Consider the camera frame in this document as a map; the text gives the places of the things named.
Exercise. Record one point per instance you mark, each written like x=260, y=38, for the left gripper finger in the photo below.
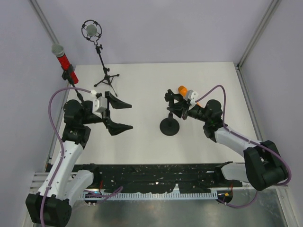
x=116, y=128
x=115, y=102

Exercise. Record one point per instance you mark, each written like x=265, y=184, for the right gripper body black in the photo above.
x=186, y=106

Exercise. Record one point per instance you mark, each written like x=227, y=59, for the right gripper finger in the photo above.
x=177, y=109
x=173, y=98

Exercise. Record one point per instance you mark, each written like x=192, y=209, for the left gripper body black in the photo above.
x=105, y=115

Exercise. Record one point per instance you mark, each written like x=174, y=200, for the orange microphone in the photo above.
x=182, y=90

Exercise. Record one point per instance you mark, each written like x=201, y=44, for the black round-base mic stand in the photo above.
x=169, y=126

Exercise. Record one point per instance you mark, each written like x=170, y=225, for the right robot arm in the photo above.
x=262, y=167

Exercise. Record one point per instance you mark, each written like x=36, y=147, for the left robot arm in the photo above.
x=52, y=204

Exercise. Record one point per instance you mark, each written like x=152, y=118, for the black round-base stand left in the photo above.
x=80, y=97

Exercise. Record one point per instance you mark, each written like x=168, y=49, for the red microphone silver grille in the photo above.
x=64, y=61

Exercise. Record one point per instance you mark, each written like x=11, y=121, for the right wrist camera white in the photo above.
x=191, y=97

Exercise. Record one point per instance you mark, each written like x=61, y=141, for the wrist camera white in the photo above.
x=99, y=103
x=191, y=97

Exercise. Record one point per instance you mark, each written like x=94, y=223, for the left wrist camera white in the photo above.
x=99, y=103

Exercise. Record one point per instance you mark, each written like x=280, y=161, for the black front rail base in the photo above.
x=190, y=178

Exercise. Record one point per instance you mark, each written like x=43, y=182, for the white slotted cable duct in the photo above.
x=175, y=195

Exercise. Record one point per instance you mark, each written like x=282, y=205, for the black tripod stand shock mount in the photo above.
x=107, y=79

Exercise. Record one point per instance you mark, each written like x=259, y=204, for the left aluminium frame post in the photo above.
x=44, y=21

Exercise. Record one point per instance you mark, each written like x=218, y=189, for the aluminium frame post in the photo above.
x=44, y=21
x=271, y=9

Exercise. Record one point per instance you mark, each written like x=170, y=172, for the right aluminium frame post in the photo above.
x=271, y=9

